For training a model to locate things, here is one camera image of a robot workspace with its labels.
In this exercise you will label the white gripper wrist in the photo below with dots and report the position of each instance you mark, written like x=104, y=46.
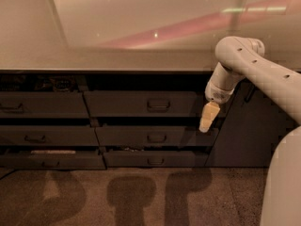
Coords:
x=216, y=94

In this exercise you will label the dark drawer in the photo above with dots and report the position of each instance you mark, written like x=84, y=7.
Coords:
x=15, y=135
x=154, y=136
x=42, y=105
x=155, y=159
x=25, y=160
x=109, y=103

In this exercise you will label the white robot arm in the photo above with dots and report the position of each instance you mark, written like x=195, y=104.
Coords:
x=239, y=58

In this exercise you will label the pale flat item in drawer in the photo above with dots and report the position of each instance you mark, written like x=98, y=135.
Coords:
x=53, y=152

